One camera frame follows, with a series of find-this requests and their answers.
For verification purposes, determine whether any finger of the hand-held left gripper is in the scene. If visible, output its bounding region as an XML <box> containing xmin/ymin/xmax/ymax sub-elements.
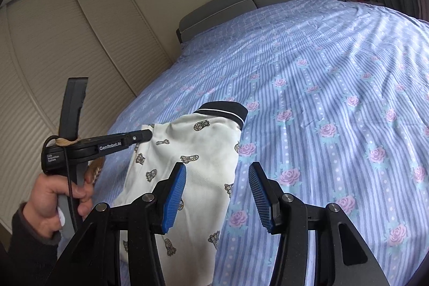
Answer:
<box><xmin>131</xmin><ymin>129</ymin><xmax>153</xmax><ymax>143</ymax></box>

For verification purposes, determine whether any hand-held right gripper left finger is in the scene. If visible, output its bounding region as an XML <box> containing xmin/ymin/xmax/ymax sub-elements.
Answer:
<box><xmin>52</xmin><ymin>163</ymin><xmax>187</xmax><ymax>286</ymax></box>

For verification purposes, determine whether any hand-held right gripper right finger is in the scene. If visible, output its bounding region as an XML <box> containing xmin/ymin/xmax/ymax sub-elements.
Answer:
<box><xmin>249</xmin><ymin>161</ymin><xmax>391</xmax><ymax>286</ymax></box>

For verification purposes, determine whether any bed with blue floral sheet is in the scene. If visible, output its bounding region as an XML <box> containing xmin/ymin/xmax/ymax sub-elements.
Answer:
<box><xmin>107</xmin><ymin>0</ymin><xmax>429</xmax><ymax>286</ymax></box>

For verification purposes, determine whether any person's left hand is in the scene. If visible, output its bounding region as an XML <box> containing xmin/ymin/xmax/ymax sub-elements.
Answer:
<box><xmin>26</xmin><ymin>172</ymin><xmax>95</xmax><ymax>236</ymax></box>

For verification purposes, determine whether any person's left forearm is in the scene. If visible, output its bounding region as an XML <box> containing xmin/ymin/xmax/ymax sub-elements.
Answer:
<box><xmin>7</xmin><ymin>202</ymin><xmax>61</xmax><ymax>286</ymax></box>

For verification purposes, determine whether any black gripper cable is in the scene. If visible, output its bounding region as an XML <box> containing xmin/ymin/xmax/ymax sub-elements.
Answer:
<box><xmin>43</xmin><ymin>135</ymin><xmax>78</xmax><ymax>209</ymax></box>

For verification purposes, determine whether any cream printed polo shirt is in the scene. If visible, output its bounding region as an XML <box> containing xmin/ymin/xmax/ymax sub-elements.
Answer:
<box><xmin>110</xmin><ymin>101</ymin><xmax>249</xmax><ymax>286</ymax></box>

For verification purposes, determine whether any cream louvred wardrobe door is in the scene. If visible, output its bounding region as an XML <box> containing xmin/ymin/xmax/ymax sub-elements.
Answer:
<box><xmin>0</xmin><ymin>8</ymin><xmax>62</xmax><ymax>229</ymax></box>
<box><xmin>69</xmin><ymin>0</ymin><xmax>175</xmax><ymax>98</ymax></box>
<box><xmin>6</xmin><ymin>0</ymin><xmax>139</xmax><ymax>153</ymax></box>

